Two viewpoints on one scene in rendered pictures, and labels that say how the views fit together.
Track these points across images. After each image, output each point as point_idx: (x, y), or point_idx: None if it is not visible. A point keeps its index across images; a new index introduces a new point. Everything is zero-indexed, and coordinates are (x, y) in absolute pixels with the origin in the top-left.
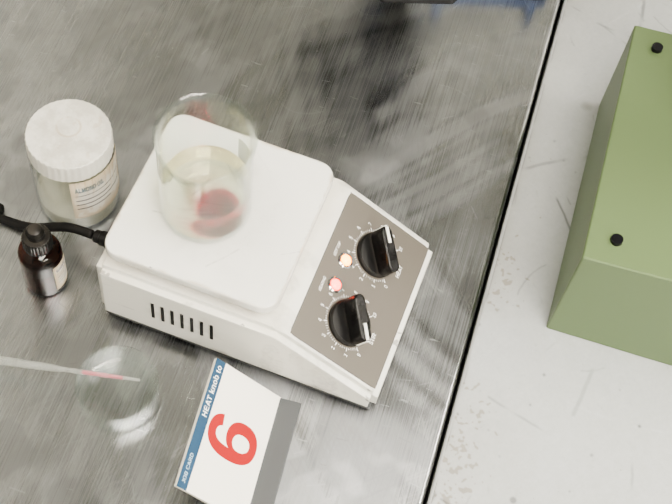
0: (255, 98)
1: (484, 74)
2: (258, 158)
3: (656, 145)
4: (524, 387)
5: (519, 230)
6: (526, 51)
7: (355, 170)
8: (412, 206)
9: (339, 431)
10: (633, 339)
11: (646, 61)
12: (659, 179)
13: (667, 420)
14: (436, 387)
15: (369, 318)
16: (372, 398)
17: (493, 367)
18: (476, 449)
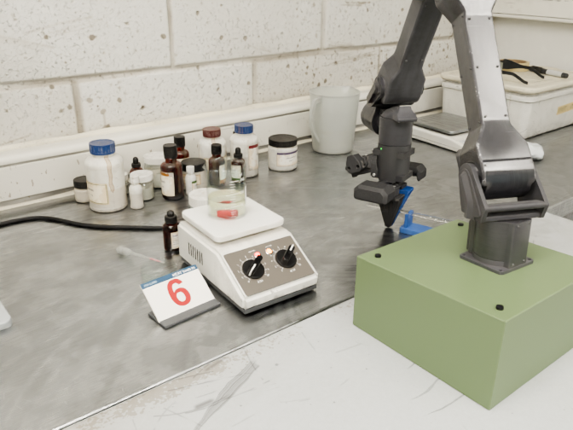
0: (298, 235)
1: None
2: (259, 210)
3: (429, 242)
4: (321, 336)
5: None
6: None
7: (316, 260)
8: (329, 275)
9: (226, 316)
10: (385, 331)
11: (451, 226)
12: (419, 249)
13: (384, 373)
14: (281, 321)
15: (263, 272)
16: (245, 304)
17: (314, 325)
18: (278, 344)
